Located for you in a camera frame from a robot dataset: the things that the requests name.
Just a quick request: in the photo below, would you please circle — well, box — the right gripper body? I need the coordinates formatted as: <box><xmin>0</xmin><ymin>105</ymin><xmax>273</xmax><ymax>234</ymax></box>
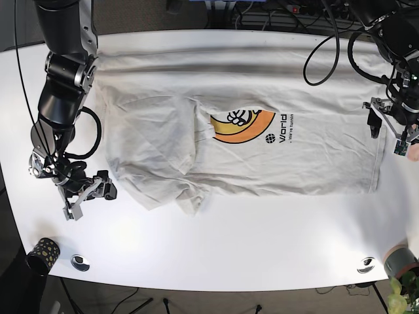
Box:
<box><xmin>58</xmin><ymin>171</ymin><xmax>112</xmax><ymax>220</ymax></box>

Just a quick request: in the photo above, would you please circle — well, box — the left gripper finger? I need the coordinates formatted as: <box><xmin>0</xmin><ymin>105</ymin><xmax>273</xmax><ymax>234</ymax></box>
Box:
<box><xmin>368</xmin><ymin>110</ymin><xmax>382</xmax><ymax>139</ymax></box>

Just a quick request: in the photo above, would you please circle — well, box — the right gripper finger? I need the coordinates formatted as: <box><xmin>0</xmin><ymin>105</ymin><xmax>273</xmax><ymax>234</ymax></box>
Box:
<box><xmin>98</xmin><ymin>179</ymin><xmax>117</xmax><ymax>201</ymax></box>

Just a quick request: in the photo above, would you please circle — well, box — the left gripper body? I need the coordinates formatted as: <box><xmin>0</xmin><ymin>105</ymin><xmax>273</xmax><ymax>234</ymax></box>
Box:
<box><xmin>363</xmin><ymin>97</ymin><xmax>418</xmax><ymax>157</ymax></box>

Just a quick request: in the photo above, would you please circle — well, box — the white graphic print T-shirt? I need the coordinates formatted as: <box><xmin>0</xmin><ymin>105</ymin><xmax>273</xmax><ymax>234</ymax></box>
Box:
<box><xmin>95</xmin><ymin>49</ymin><xmax>387</xmax><ymax>215</ymax></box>

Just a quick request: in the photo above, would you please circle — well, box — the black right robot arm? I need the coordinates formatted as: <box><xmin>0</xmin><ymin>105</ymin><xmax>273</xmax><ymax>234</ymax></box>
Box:
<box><xmin>29</xmin><ymin>1</ymin><xmax>117</xmax><ymax>220</ymax></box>

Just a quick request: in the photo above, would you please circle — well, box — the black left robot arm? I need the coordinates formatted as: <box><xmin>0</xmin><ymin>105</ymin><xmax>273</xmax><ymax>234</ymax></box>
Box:
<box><xmin>347</xmin><ymin>1</ymin><xmax>418</xmax><ymax>156</ymax></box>

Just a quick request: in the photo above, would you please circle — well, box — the left silver table grommet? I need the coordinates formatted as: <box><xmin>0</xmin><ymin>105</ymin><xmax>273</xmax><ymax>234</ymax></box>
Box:
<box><xmin>71</xmin><ymin>254</ymin><xmax>90</xmax><ymax>272</ymax></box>

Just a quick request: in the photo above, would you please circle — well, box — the silver table grommet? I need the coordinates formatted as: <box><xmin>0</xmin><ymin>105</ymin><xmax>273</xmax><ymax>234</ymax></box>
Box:
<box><xmin>71</xmin><ymin>254</ymin><xmax>90</xmax><ymax>272</ymax></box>
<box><xmin>356</xmin><ymin>256</ymin><xmax>376</xmax><ymax>274</ymax></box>

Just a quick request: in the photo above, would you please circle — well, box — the black dotted cup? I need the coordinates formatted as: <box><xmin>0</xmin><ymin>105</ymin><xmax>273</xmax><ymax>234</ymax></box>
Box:
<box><xmin>26</xmin><ymin>237</ymin><xmax>60</xmax><ymax>277</ymax></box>

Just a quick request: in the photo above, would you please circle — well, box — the grey plant pot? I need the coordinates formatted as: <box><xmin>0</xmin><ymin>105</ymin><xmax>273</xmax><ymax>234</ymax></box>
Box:
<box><xmin>383</xmin><ymin>245</ymin><xmax>418</xmax><ymax>279</ymax></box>

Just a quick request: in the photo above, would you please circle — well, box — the right silver table grommet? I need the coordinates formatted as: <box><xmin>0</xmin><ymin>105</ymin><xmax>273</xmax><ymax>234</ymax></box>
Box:
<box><xmin>356</xmin><ymin>256</ymin><xmax>376</xmax><ymax>274</ymax></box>

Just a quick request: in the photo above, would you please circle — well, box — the green potted plant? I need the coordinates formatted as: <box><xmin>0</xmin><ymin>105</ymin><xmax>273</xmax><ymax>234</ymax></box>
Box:
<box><xmin>388</xmin><ymin>270</ymin><xmax>418</xmax><ymax>314</ymax></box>

